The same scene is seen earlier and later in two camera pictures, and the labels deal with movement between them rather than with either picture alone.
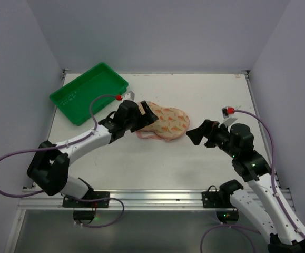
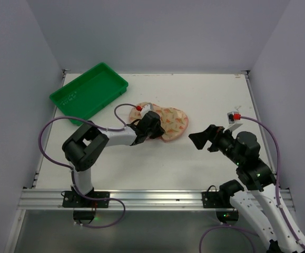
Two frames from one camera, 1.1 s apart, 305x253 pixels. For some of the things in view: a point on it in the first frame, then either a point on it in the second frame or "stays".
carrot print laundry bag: x=173 y=123 stays
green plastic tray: x=74 y=99 stays
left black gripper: x=140 y=117 to x=155 y=128
